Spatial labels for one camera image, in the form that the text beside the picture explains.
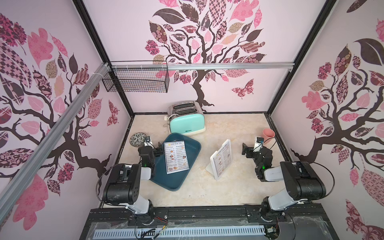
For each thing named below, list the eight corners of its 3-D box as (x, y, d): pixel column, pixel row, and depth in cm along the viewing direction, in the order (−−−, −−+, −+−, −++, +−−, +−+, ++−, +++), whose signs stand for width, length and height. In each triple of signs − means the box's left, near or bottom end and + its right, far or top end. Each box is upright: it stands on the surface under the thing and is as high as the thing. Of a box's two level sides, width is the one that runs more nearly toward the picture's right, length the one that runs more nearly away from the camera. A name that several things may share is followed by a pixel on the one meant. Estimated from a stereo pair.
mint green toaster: (174, 142, 105) (170, 125, 91) (166, 119, 120) (162, 101, 106) (204, 133, 111) (206, 116, 96) (193, 111, 125) (193, 94, 111)
